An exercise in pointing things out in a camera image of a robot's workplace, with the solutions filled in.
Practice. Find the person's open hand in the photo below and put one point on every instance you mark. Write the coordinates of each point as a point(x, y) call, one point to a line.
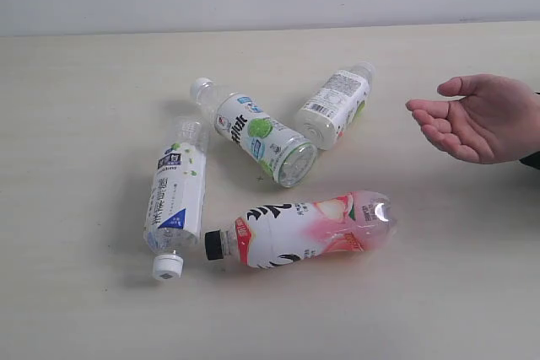
point(478, 121)

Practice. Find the blue label clear water bottle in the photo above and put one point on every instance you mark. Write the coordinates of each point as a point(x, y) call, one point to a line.
point(174, 218)

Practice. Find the black jacket sleeve forearm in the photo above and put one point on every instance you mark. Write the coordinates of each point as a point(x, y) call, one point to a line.
point(530, 130)

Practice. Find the white cartoon label bottle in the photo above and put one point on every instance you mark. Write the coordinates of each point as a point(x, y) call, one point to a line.
point(326, 115)

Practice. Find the pink peach drink bottle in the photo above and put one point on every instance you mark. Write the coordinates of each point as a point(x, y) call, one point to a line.
point(274, 235)

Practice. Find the green lime label bottle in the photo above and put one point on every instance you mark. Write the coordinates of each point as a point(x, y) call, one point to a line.
point(283, 153)

